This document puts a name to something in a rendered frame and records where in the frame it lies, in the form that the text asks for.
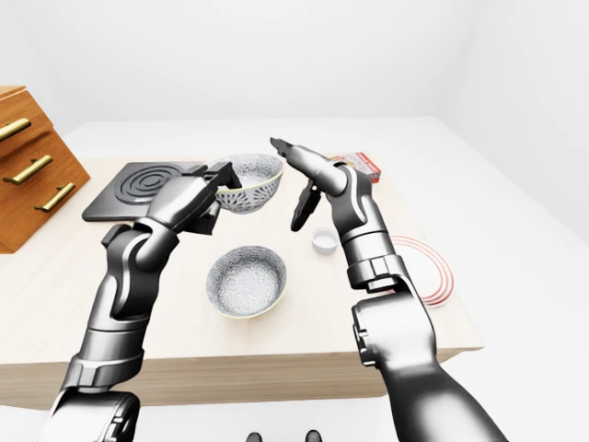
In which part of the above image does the silver robot right hand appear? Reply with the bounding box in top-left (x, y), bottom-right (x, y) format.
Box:
top-left (269, 136), bottom-right (347, 233)

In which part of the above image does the silver robot left hand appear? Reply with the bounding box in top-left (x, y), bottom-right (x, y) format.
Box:
top-left (145, 160), bottom-right (244, 238)

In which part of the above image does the patterned black white bowl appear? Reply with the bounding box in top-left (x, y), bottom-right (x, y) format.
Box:
top-left (205, 245), bottom-right (288, 320)
top-left (211, 153), bottom-right (286, 216)

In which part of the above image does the flat dark stove plate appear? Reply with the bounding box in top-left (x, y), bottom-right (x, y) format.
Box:
top-left (82, 161), bottom-right (209, 224)

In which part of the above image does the white plate with red rings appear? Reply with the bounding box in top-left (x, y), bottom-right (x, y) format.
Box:
top-left (385, 235), bottom-right (457, 308)

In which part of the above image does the red printed food box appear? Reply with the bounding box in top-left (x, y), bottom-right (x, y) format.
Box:
top-left (328, 151), bottom-right (384, 185)

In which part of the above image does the small white cup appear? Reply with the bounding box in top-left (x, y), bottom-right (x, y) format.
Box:
top-left (311, 226), bottom-right (341, 256)

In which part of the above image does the wooden cabinet drawer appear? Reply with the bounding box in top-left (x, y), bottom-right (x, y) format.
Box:
top-left (0, 132), bottom-right (75, 204)
top-left (0, 97), bottom-right (52, 158)
top-left (0, 161), bottom-right (91, 254)

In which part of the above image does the wooden cabinet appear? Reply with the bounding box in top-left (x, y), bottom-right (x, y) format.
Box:
top-left (0, 85), bottom-right (91, 254)

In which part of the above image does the brass drawer handle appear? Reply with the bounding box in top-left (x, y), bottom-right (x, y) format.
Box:
top-left (0, 118), bottom-right (32, 142)
top-left (2, 155), bottom-right (53, 186)
top-left (33, 181), bottom-right (76, 214)

